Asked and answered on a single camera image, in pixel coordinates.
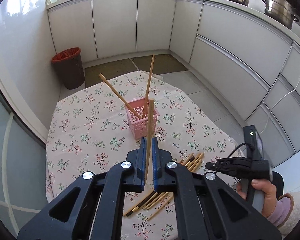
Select wooden chopstick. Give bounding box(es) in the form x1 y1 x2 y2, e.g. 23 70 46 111
147 192 170 210
147 195 173 221
185 153 200 167
99 73 142 119
189 153 204 172
145 99 154 184
142 54 155 118
143 193 161 209
180 153 193 166

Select black chopstick with gold band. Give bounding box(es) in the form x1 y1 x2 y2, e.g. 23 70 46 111
123 191 156 217

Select pink and cream sleeve forearm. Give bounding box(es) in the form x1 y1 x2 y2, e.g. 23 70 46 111
268 172 300 239

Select white kitchen cabinets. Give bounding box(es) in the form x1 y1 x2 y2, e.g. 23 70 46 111
47 0 300 165

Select right hand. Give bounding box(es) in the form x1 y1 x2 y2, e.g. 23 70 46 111
236 178 278 218

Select wooden chopstick on table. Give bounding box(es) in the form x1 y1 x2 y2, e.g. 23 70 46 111
180 153 193 166
185 153 200 167
147 195 173 221
143 193 161 209
189 153 204 172
147 192 170 210

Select floral tablecloth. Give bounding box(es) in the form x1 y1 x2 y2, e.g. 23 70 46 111
45 70 243 240

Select pink perforated utensil basket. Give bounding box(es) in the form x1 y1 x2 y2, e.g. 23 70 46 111
125 98 154 140

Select dark bin with red liner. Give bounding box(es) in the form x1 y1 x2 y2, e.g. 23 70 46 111
51 47 85 90

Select steel stock pot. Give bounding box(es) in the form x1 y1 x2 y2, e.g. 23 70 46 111
261 0 299 29

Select white power cable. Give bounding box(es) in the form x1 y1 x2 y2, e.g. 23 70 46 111
259 51 300 136

